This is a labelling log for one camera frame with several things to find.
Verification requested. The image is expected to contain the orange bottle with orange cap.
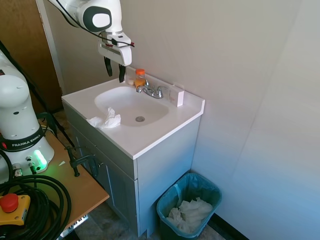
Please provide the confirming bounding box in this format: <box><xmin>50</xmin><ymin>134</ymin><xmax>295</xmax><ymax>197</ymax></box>
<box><xmin>134</xmin><ymin>68</ymin><xmax>147</xmax><ymax>89</ymax></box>

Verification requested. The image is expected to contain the trash bin with blue liner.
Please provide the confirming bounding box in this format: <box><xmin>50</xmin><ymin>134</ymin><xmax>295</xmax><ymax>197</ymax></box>
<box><xmin>156</xmin><ymin>172</ymin><xmax>223</xmax><ymax>239</ymax></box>

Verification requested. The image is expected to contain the black metal clamp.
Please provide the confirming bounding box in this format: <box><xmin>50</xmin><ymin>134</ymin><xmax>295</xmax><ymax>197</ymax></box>
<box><xmin>64</xmin><ymin>145</ymin><xmax>104</xmax><ymax>178</ymax></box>

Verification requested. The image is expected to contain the textured white paper towel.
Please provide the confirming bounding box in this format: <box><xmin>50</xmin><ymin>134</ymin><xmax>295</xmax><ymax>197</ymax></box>
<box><xmin>180</xmin><ymin>214</ymin><xmax>210</xmax><ymax>233</ymax></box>

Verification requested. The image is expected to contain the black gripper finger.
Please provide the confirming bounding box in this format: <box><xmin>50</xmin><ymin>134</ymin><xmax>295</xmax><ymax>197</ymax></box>
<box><xmin>118</xmin><ymin>63</ymin><xmax>128</xmax><ymax>84</ymax></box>
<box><xmin>103</xmin><ymin>56</ymin><xmax>114</xmax><ymax>78</ymax></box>

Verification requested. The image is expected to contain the yellow emergency stop button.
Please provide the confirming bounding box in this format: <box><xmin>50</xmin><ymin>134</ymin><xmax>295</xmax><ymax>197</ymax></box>
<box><xmin>0</xmin><ymin>194</ymin><xmax>32</xmax><ymax>227</ymax></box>

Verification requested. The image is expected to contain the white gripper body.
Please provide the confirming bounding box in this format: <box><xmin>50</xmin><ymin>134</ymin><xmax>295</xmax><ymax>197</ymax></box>
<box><xmin>97</xmin><ymin>31</ymin><xmax>133</xmax><ymax>67</ymax></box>

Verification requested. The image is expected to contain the brown wooden door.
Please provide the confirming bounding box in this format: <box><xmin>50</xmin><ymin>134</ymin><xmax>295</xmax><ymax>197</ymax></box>
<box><xmin>0</xmin><ymin>0</ymin><xmax>64</xmax><ymax>114</ymax></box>

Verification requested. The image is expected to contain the grey vanity cabinet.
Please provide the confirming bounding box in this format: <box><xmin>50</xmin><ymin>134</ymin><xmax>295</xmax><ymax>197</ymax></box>
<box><xmin>62</xmin><ymin>102</ymin><xmax>202</xmax><ymax>239</ymax></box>

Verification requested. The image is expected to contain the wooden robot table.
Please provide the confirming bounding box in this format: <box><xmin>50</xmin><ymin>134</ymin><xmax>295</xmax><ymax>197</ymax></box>
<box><xmin>0</xmin><ymin>129</ymin><xmax>110</xmax><ymax>240</ymax></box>

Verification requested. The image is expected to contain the black tripod stand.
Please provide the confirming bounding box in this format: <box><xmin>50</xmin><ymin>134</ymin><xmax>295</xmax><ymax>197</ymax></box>
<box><xmin>0</xmin><ymin>39</ymin><xmax>76</xmax><ymax>149</ymax></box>

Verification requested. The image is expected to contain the coiled black cable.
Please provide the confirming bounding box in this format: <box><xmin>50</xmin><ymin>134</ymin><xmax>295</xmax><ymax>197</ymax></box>
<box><xmin>0</xmin><ymin>149</ymin><xmax>73</xmax><ymax>240</ymax></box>

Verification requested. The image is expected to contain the white rectangular box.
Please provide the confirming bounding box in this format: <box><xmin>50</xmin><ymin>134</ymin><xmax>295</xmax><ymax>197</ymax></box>
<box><xmin>168</xmin><ymin>83</ymin><xmax>185</xmax><ymax>109</ymax></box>

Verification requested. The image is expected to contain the smooth white tissue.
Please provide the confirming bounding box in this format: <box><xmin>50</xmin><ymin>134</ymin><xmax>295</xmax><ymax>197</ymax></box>
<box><xmin>178</xmin><ymin>196</ymin><xmax>214</xmax><ymax>219</ymax></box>

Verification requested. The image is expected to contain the black baseboard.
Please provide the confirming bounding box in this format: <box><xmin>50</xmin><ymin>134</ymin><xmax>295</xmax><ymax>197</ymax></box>
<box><xmin>211</xmin><ymin>212</ymin><xmax>251</xmax><ymax>240</ymax></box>

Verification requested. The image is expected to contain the wrist camera with black cable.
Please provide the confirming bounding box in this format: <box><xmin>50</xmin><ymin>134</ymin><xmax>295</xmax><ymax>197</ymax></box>
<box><xmin>101</xmin><ymin>32</ymin><xmax>136</xmax><ymax>49</ymax></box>

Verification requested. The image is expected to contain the chrome faucet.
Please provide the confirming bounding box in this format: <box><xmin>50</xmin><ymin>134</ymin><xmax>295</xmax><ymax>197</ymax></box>
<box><xmin>135</xmin><ymin>79</ymin><xmax>169</xmax><ymax>100</ymax></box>

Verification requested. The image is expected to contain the white sink countertop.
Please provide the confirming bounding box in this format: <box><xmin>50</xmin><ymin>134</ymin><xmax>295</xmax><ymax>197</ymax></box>
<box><xmin>61</xmin><ymin>72</ymin><xmax>206</xmax><ymax>160</ymax></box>

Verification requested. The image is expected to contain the crumpled textured paper towel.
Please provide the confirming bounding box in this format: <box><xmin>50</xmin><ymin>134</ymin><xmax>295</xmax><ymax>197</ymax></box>
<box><xmin>166</xmin><ymin>208</ymin><xmax>186</xmax><ymax>231</ymax></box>

